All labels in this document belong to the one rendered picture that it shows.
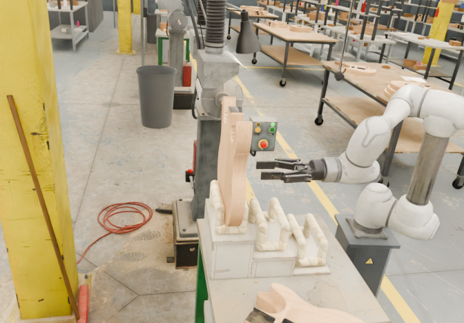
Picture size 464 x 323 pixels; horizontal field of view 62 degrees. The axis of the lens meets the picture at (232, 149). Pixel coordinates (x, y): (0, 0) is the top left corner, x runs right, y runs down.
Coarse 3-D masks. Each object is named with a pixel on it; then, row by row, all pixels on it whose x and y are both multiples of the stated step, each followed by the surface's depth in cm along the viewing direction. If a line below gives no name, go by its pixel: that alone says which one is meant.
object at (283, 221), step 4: (272, 200) 152; (276, 200) 152; (272, 204) 151; (276, 204) 149; (276, 208) 147; (280, 208) 146; (276, 212) 146; (280, 212) 144; (276, 216) 145; (280, 216) 142; (284, 216) 142; (280, 220) 141; (284, 220) 140; (280, 224) 140; (284, 224) 138; (288, 224) 138; (284, 228) 137; (288, 228) 138
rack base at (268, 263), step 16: (256, 224) 155; (272, 224) 155; (256, 240) 146; (272, 240) 146; (288, 240) 147; (256, 256) 137; (272, 256) 138; (288, 256) 139; (256, 272) 139; (272, 272) 140; (288, 272) 141
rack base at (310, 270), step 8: (296, 240) 160; (312, 240) 161; (296, 248) 156; (312, 248) 156; (312, 256) 152; (296, 272) 143; (304, 272) 144; (312, 272) 144; (320, 272) 144; (328, 272) 145
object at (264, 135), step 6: (252, 120) 235; (258, 120) 235; (264, 120) 236; (270, 120) 237; (276, 120) 238; (258, 126) 234; (264, 126) 235; (270, 126) 235; (276, 126) 236; (252, 132) 235; (258, 132) 235; (264, 132) 236; (270, 132) 237; (276, 132) 238; (252, 138) 237; (258, 138) 237; (264, 138) 238; (270, 138) 239; (252, 144) 238; (258, 144) 239; (270, 144) 241; (252, 150) 240; (258, 150) 241; (264, 150) 242; (270, 150) 243
